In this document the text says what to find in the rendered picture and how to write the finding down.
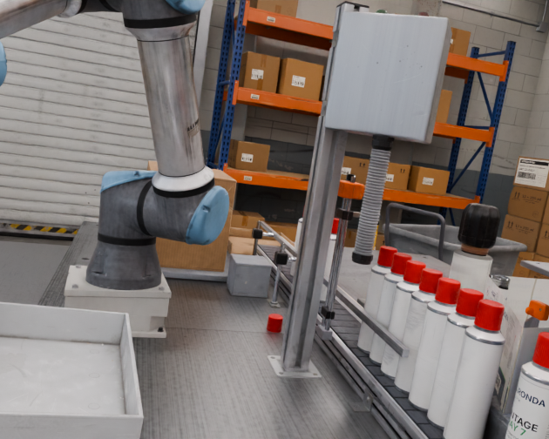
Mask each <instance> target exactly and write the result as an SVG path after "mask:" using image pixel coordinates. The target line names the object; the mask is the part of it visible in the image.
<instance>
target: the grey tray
mask: <svg viewBox="0 0 549 439"><path fill-rule="evenodd" d="M143 419H144V416H143V409H142V403H141V398H140V392H139V380H138V374H137V369H136V362H135V356H134V350H133V344H132V333H131V327H130V321H129V314H127V313H117V312H107V311H98V310H88V309H78V308H68V307H49V306H39V305H30V304H20V303H10V302H1V301H0V439H139V438H140V433H141V428H142V423H143Z"/></svg>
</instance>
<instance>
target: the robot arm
mask: <svg viewBox="0 0 549 439"><path fill-rule="evenodd" d="M205 1H206V0H0V39H1V38H4V37H7V36H9V35H11V34H14V33H16V32H18V31H21V30H23V29H26V28H28V27H30V26H32V25H34V24H38V23H40V22H43V21H44V20H46V19H49V18H51V17H54V16H57V17H62V18H67V17H73V16H75V15H77V14H79V13H85V12H100V11H105V12H122V14H123V19H124V25H125V28H126V29H127V30H128V31H130V32H131V33H132V34H133V35H134V36H135V37H136V38H137V44H138V49H139V59H140V64H141V70H142V75H143V80H144V86H145V91H146V101H147V106H148V111H149V117H150V123H151V128H152V138H153V143H154V149H155V154H156V159H157V165H158V171H111V172H107V173H106V174H105V175H104V176H103V178H102V185H101V190H100V191H99V193H100V206H99V219H98V242H97V245H96V247H95V249H94V252H93V254H92V257H91V259H90V262H89V264H88V267H87V268H86V276H85V280H86V281H87V282H88V283H89V284H91V285H93V286H96V287H102V288H107V289H114V290H143V289H149V288H153V287H157V286H159V285H160V284H161V276H162V272H161V268H160V264H159V257H158V254H157V250H156V237H159V238H163V239H168V240H176V241H181V242H186V243H187V244H189V245H192V244H196V245H203V246H204V245H208V244H210V243H212V242H213V241H215V240H216V239H217V237H218V236H219V235H220V233H221V231H222V229H223V227H224V225H225V223H226V220H227V215H228V210H229V197H228V193H227V191H226V189H225V188H223V187H221V186H216V185H215V182H214V172H213V171H212V170H211V169H210V168H209V167H207V166H206V165H205V163H204V156H203V148H202V141H201V134H200V120H199V113H198V106H197V98H196V91H195V83H194V76H193V63H192V55H191V48H190V41H189V31H190V30H191V29H192V28H193V26H194V25H195V24H196V12H198V11H199V10H201V8H202V7H203V5H204V3H205ZM6 63H7V59H6V54H5V50H4V48H3V45H2V43H1V42H0V86H1V85H2V84H3V81H4V80H5V77H6V73H7V64H6Z"/></svg>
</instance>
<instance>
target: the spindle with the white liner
mask: <svg viewBox="0 0 549 439"><path fill-rule="evenodd" d="M499 222H500V212H499V209H498V208H496V207H495V206H490V205H486V204H480V203H470V204H468V205H467V206H466V208H465V209H464V210H463V214H462V219H461V222H460V227H459V231H458V236H457V237H458V240H459V241H460V242H462V244H461V249H457V250H455V251H454V254H453V259H452V263H451V270H450V276H449V278H450V279H453V280H458V281H460V283H461V287H460V289H461V288H471V289H475V290H478V291H479V292H482V293H483V294H484V296H485V289H486V284H487V281H488V276H489V274H490V271H491V264H492V260H493V258H492V257H491V256H490V255H488V251H489V248H492V247H493V246H494V245H495V242H496V238H497V234H498V227H499Z"/></svg>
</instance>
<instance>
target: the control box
mask: <svg viewBox="0 0 549 439"><path fill-rule="evenodd" d="M451 36H452V32H451V26H450V21H449V18H447V17H422V16H408V15H395V14H381V13H368V12H354V11H344V12H343V13H342V18H341V23H340V29H339V34H338V39H337V46H336V51H335V61H334V66H333V71H332V78H331V83H330V88H329V98H328V104H327V110H326V115H325V120H324V127H325V128H327V129H330V130H334V131H340V132H349V133H355V134H362V135H368V136H373V135H379V136H385V137H391V138H395V139H398V140H403V141H410V142H416V143H422V144H430V142H431V140H432V135H433V131H434V126H435V122H436V116H437V108H438V104H439V99H440V94H441V90H442V85H443V81H444V72H445V67H446V63H447V58H448V54H449V49H450V44H451Z"/></svg>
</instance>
